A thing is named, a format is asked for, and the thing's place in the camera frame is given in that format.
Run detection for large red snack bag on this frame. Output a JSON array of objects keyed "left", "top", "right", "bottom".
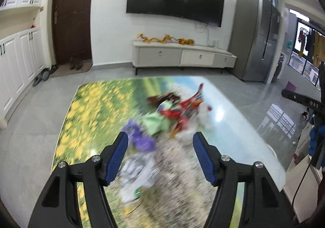
[{"left": 157, "top": 83, "right": 204, "bottom": 132}]

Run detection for right hand blue white glove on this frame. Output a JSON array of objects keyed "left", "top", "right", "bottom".
[{"left": 309, "top": 113, "right": 324, "bottom": 169}]

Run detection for hanging clothes on balcony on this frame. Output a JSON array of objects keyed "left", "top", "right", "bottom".
[{"left": 298, "top": 27, "right": 324, "bottom": 67}]

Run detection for white printed plastic bag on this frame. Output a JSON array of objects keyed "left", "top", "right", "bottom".
[{"left": 120, "top": 153, "right": 159, "bottom": 203}]

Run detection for grey refrigerator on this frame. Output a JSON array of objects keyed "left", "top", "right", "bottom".
[{"left": 228, "top": 0, "right": 280, "bottom": 82}]

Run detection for landscape print table mat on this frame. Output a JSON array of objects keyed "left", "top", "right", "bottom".
[{"left": 53, "top": 76, "right": 285, "bottom": 227}]

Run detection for clear plastic bag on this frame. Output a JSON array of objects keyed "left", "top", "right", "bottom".
[{"left": 175, "top": 102, "right": 212, "bottom": 146}]

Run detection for purple plastic bag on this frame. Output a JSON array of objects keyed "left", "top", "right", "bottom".
[{"left": 122, "top": 119, "right": 156, "bottom": 153}]

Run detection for light green paper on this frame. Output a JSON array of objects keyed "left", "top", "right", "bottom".
[{"left": 141, "top": 112, "right": 170, "bottom": 136}]

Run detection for grey slippers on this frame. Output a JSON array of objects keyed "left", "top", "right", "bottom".
[{"left": 32, "top": 64, "right": 59, "bottom": 87}]

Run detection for brown door mat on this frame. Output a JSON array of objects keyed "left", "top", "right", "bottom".
[{"left": 50, "top": 61, "right": 93, "bottom": 78}]

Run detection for dark brown snack wrapper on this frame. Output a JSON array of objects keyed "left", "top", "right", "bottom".
[{"left": 146, "top": 92, "right": 180, "bottom": 107}]

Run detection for pair of brown shoes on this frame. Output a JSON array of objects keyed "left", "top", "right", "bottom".
[{"left": 69, "top": 57, "right": 83, "bottom": 70}]

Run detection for white shoe cabinet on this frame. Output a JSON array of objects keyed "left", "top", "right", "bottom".
[{"left": 1, "top": 0, "right": 45, "bottom": 118}]

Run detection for golden dragon ornament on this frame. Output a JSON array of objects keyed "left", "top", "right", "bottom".
[{"left": 137, "top": 33, "right": 195, "bottom": 46}]

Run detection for white TV cabinet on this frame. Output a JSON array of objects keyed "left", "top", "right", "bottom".
[{"left": 132, "top": 41, "right": 237, "bottom": 70}]

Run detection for dark brown entrance door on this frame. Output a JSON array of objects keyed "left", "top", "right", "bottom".
[{"left": 52, "top": 0, "right": 92, "bottom": 65}]

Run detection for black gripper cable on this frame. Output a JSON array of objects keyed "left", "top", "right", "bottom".
[{"left": 291, "top": 156, "right": 314, "bottom": 221}]

